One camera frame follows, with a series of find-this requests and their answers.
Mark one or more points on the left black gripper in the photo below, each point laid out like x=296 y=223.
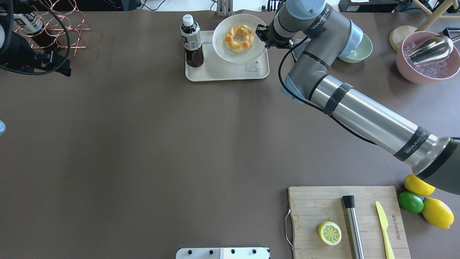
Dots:
x=16 y=49

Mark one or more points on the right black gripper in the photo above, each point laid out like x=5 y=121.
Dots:
x=268 y=36

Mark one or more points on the white round plate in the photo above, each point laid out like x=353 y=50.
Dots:
x=218 y=39

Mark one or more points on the glazed twisted donut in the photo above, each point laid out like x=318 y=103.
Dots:
x=239 y=38

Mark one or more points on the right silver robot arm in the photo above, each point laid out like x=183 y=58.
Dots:
x=433 y=159

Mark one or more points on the cream rabbit tray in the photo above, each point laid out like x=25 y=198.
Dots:
x=217 y=69

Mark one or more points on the dark tea bottle on tray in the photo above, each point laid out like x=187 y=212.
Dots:
x=192 y=41

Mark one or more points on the tea bottle in rack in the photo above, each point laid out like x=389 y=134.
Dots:
x=32 y=26

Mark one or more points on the grey folded cloth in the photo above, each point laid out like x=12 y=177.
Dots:
x=299 y=49

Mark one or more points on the mint green bowl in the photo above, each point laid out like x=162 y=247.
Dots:
x=362 y=52

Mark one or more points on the round wooden stand base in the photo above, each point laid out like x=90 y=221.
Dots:
x=399 y=34

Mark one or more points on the steel ice scoop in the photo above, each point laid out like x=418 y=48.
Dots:
x=435 y=49

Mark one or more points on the wooden cutting board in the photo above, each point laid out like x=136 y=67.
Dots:
x=312 y=205

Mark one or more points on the pink ice bowl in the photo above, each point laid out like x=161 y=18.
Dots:
x=429 y=75

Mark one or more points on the half lemon slice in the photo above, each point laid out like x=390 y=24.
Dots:
x=330 y=233

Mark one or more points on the yellow lemon far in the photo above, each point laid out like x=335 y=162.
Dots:
x=419 y=187

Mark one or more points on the yellow lemon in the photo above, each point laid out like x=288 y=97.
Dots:
x=437 y=213
x=419 y=187

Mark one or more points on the steel cylindrical muddler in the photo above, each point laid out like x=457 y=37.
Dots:
x=356 y=242

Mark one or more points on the green lime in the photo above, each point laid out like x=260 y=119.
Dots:
x=410 y=202

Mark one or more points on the yellow plastic knife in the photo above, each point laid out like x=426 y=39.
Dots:
x=383 y=221

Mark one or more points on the yellow lemon near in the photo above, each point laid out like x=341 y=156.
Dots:
x=437 y=213

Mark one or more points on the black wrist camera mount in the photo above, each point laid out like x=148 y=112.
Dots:
x=51 y=61

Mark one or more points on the copper wire bottle rack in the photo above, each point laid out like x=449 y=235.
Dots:
x=67 y=27

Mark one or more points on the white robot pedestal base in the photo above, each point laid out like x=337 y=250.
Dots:
x=250 y=252

